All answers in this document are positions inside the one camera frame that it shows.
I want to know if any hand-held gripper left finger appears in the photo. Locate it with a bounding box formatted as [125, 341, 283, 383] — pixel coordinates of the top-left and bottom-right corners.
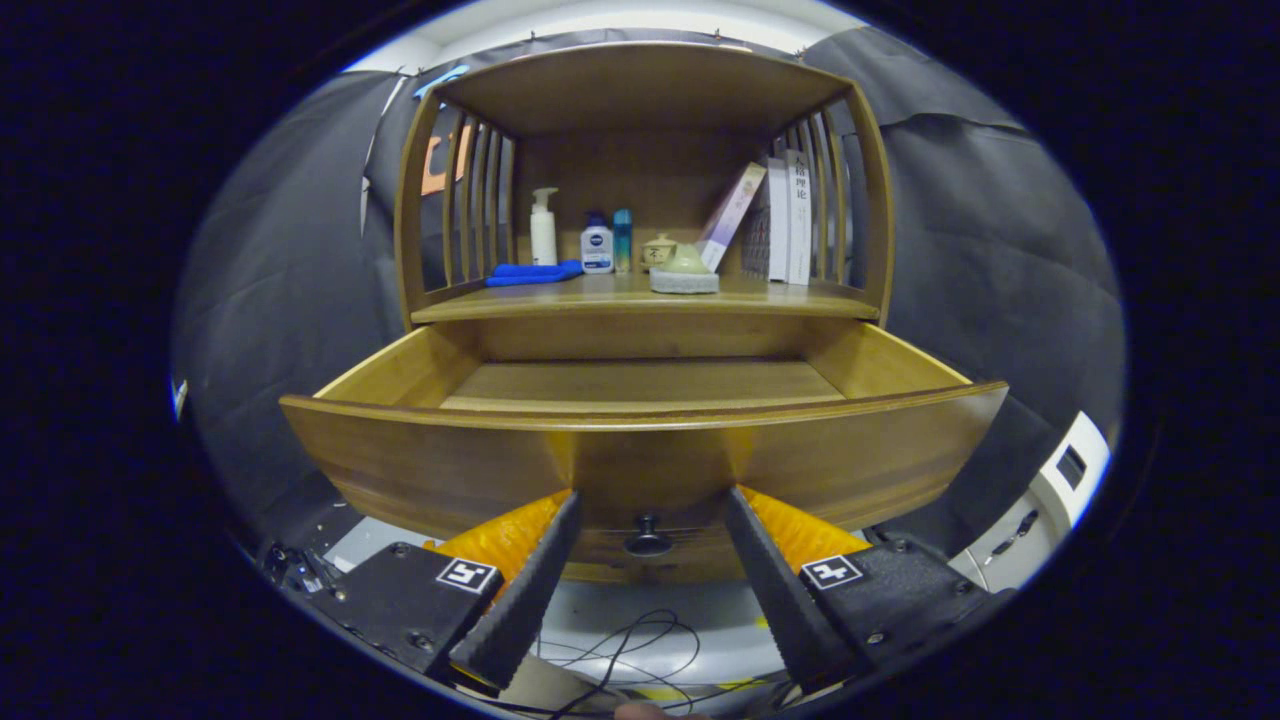
[300, 488, 583, 693]

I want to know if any black electronic device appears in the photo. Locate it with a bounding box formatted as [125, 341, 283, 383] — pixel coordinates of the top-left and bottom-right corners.
[258, 540, 336, 599]

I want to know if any blue folded cloth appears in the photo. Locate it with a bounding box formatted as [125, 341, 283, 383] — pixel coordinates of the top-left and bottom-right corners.
[486, 260, 584, 288]

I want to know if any wooden cabinet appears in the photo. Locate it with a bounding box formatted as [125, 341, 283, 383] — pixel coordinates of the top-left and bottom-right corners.
[393, 40, 896, 329]

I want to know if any wooden countertop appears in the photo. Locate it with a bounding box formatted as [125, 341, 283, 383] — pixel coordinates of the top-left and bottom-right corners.
[410, 272, 881, 323]

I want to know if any white bottle blue cap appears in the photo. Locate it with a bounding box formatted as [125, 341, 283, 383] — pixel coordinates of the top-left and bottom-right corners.
[580, 212, 615, 275]

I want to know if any white pump bottle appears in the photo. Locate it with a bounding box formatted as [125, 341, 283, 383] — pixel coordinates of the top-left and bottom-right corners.
[529, 187, 559, 267]

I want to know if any pale green scrub brush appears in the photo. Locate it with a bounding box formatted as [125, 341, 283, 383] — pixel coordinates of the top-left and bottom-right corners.
[649, 243, 720, 295]

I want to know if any wooden drawer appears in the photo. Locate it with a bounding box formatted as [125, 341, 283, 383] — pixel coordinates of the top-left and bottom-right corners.
[278, 320, 1009, 586]

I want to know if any white appliance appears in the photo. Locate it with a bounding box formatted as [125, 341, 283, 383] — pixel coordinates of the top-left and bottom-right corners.
[945, 410, 1113, 593]

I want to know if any patterned cover book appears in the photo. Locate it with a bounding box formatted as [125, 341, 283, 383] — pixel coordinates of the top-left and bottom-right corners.
[740, 156, 791, 283]

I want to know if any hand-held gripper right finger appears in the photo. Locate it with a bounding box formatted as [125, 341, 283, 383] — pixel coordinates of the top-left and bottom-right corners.
[722, 485, 991, 696]

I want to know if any purple cover book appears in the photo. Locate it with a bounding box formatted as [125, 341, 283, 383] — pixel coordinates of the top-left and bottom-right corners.
[697, 162, 768, 273]

